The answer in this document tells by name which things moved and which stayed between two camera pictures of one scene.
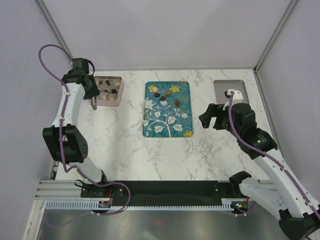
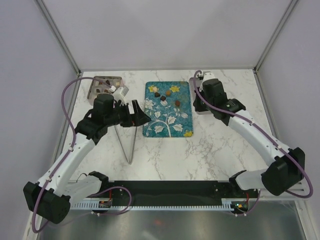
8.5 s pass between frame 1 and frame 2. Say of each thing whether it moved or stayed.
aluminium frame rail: stayed
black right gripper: moved
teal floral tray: stayed
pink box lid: moved
